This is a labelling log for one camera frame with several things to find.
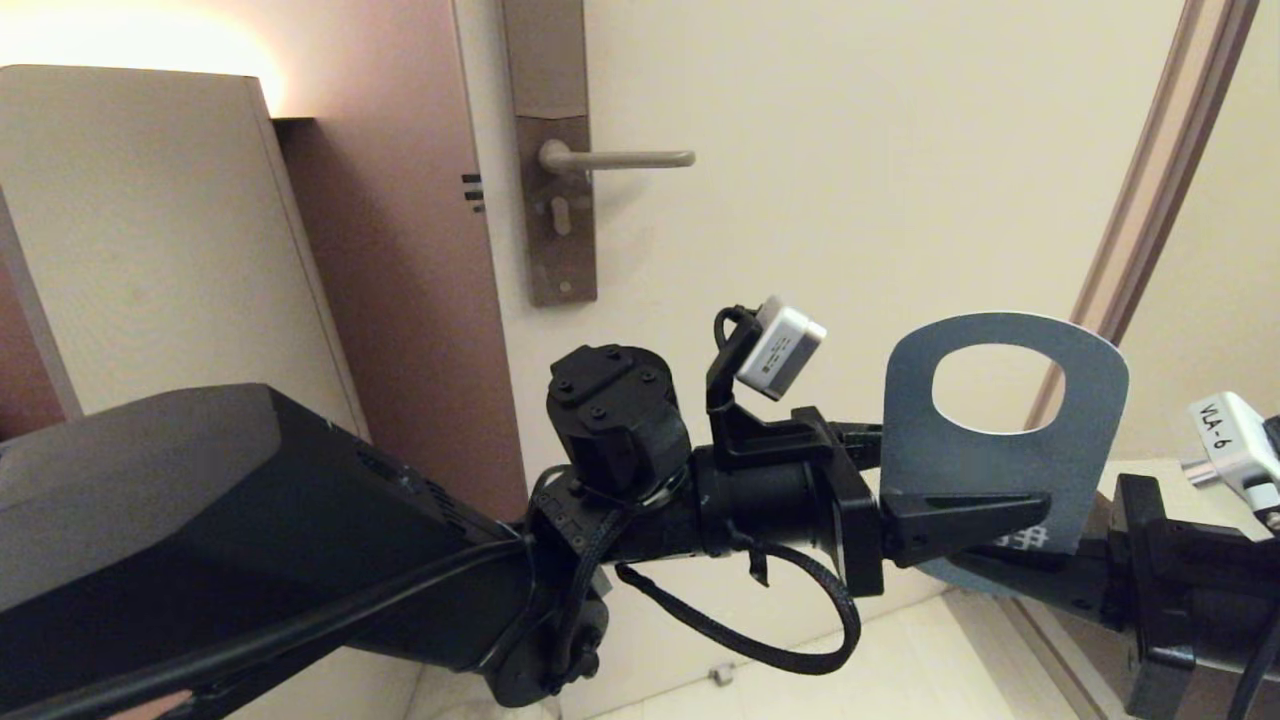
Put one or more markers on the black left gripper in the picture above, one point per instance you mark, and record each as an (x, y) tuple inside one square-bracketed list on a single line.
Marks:
[(770, 510)]

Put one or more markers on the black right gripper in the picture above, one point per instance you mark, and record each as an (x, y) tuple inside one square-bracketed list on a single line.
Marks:
[(1200, 600)]

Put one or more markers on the blue do-not-disturb door hanger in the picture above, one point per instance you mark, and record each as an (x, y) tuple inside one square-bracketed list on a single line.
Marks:
[(1000, 465)]

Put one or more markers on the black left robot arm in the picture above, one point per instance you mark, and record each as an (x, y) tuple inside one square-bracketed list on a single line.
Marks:
[(250, 520)]

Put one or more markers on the white door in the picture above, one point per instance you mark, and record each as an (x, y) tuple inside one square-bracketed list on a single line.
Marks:
[(800, 200)]

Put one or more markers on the metal lock plate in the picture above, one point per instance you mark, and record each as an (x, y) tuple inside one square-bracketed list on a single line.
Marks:
[(550, 80)]

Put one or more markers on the small grey floor doorstop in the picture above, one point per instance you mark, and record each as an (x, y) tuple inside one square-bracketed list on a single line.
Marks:
[(720, 675)]

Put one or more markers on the beige upright panel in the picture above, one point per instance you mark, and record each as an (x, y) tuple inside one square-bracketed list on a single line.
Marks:
[(150, 220)]

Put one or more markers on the black camera bracket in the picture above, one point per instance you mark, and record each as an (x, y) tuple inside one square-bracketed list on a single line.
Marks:
[(730, 420)]

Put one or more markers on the beige door frame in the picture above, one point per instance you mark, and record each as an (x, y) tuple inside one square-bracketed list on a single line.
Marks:
[(1150, 180)]

